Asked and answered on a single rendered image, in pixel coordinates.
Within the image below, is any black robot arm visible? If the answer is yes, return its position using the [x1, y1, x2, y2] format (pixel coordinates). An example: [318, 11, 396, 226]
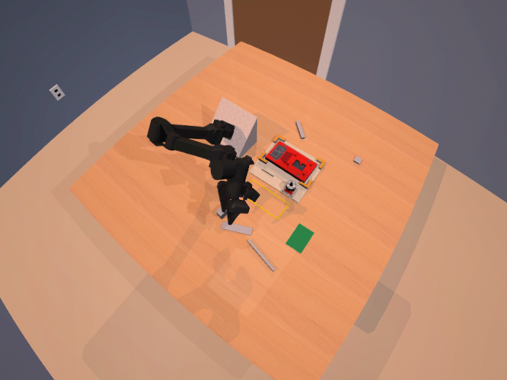
[147, 116, 260, 202]

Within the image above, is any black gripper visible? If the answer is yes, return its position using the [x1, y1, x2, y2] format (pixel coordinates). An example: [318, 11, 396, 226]
[217, 178, 250, 225]

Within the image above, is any green flat rectangular patch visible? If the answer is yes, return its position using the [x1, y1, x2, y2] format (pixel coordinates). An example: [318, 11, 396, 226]
[286, 223, 314, 254]

